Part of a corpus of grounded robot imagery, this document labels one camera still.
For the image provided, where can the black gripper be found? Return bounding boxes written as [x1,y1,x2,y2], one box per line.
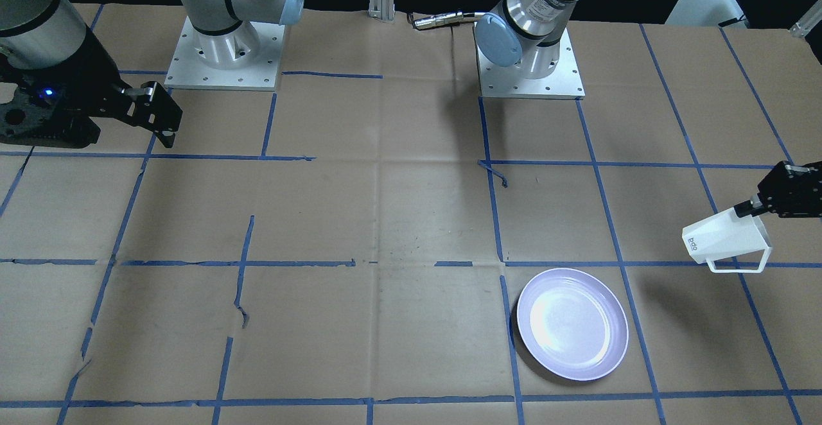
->
[734,161,821,218]

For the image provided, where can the white angular cup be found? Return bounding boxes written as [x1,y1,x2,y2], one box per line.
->
[681,208,773,273]

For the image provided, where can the flexible metal cable conduit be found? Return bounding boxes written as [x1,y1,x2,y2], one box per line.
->
[412,12,493,31]

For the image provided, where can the black gripper, blue light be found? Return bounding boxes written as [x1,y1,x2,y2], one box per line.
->
[1,28,183,149]

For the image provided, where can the lavender round plate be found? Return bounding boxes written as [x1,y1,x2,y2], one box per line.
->
[514,268,629,381]

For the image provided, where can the aluminium bar at edge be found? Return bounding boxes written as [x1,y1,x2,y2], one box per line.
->
[789,0,822,38]

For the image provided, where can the square metal base plate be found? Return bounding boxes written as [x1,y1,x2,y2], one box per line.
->
[164,19,288,92]
[477,30,586,100]

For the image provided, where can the silver robot arm, blue joint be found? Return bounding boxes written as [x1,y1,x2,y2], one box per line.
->
[475,0,579,67]

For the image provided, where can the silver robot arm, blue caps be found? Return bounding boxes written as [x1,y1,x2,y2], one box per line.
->
[2,0,820,218]

